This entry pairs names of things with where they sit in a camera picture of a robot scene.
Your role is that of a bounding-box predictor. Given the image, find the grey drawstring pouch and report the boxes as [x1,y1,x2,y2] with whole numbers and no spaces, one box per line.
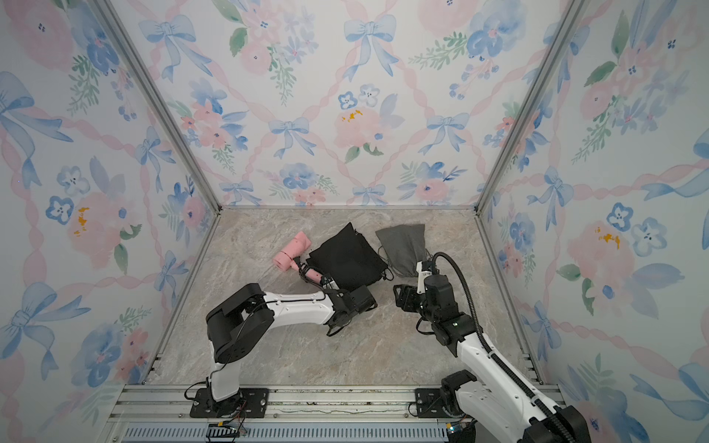
[376,223,429,278]

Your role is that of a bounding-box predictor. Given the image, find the aluminium front rail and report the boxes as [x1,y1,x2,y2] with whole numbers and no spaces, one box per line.
[104,384,577,443]

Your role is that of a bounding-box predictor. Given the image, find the pink hair dryer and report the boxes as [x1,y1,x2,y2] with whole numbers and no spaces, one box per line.
[273,232,338,289]

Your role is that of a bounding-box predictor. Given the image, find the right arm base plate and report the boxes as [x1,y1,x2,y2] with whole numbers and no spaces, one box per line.
[409,387,475,421]

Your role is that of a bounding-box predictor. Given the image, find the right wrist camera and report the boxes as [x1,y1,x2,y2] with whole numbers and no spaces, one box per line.
[417,260,436,295]

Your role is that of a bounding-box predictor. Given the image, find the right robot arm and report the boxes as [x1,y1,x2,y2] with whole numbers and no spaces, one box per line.
[393,274,591,442]

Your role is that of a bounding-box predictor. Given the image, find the plain black pouch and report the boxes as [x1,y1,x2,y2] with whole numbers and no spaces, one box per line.
[306,223,388,292]

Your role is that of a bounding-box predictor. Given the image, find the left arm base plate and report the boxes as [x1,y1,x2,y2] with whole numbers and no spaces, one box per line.
[189,388,270,419]

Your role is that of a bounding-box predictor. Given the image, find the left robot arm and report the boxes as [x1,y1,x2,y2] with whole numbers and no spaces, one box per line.
[206,284,378,402]

